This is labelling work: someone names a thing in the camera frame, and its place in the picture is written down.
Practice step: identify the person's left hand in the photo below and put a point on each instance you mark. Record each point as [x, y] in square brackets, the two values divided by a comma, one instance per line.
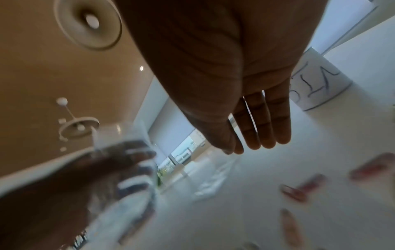
[46, 207]

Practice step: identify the person's right hand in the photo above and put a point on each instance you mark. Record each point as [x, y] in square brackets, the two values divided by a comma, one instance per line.
[216, 61]

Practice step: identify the white paper cup black rim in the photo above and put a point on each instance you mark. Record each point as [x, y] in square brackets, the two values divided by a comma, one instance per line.
[321, 80]

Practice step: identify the smooth clear plastic bag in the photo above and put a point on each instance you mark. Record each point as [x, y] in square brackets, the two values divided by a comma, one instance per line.
[129, 136]

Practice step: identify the pile of colourful paper clips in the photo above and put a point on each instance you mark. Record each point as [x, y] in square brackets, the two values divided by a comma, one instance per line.
[308, 184]

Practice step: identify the marker-tagged black wristband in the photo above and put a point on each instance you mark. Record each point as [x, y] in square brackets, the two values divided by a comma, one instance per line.
[79, 240]

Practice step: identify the round ceiling vent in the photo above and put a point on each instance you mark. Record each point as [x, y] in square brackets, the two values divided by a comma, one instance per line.
[89, 22]

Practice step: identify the white table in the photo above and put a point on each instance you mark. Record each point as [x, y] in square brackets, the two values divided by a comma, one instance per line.
[231, 219]

